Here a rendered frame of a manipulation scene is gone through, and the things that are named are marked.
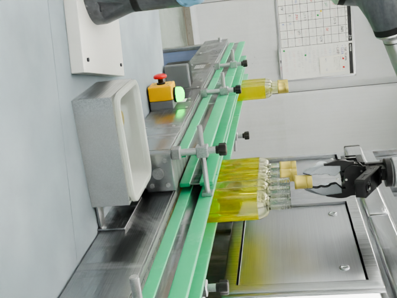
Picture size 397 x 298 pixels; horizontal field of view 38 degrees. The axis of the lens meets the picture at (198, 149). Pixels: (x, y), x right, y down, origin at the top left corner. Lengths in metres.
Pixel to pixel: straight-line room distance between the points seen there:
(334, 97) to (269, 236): 6.01
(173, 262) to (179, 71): 1.00
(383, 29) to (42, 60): 0.65
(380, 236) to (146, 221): 0.59
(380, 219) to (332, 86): 5.90
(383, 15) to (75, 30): 0.59
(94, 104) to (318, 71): 6.33
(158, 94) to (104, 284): 0.81
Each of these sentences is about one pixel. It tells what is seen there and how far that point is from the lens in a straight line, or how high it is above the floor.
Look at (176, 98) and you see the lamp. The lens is 1.72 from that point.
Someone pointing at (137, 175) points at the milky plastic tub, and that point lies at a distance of 1.29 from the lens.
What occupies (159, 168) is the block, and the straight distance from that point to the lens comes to 1.33.
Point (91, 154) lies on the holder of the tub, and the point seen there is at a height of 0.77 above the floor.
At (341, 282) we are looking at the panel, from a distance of 1.29.
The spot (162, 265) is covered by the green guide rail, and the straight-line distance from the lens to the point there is 1.08.
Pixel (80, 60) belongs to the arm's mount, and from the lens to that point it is 1.14.
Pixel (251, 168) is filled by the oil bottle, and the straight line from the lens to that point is 1.53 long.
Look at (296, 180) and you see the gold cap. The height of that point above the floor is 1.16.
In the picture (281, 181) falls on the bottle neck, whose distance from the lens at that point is 1.47.
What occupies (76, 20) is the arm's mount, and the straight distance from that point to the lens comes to 1.15.
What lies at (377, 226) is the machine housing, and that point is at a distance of 1.54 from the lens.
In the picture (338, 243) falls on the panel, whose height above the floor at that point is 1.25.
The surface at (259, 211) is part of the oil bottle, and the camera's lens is 1.36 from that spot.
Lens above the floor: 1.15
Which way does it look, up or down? 9 degrees down
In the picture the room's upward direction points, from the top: 85 degrees clockwise
